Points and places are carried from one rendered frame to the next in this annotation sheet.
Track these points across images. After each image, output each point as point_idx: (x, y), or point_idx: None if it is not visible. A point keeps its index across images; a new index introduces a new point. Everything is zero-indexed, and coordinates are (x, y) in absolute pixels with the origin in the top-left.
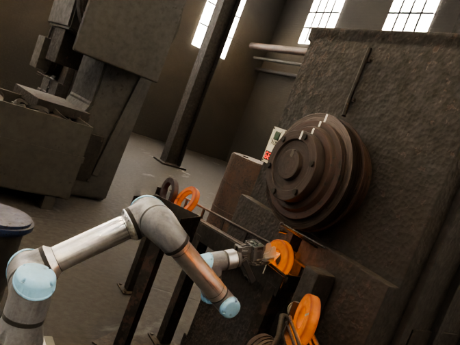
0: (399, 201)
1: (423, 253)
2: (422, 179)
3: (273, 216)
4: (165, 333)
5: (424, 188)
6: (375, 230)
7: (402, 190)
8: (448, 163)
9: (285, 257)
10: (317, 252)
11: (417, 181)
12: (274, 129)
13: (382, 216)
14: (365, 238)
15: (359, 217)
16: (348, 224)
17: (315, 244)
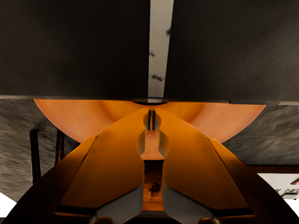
0: (18, 175)
1: None
2: (18, 189)
3: (278, 134)
4: None
5: (7, 185)
6: (10, 150)
7: (27, 181)
8: (9, 197)
9: (78, 131)
10: (44, 117)
11: (20, 187)
12: (296, 198)
13: (20, 162)
14: (12, 138)
15: (54, 154)
16: (65, 144)
17: (31, 160)
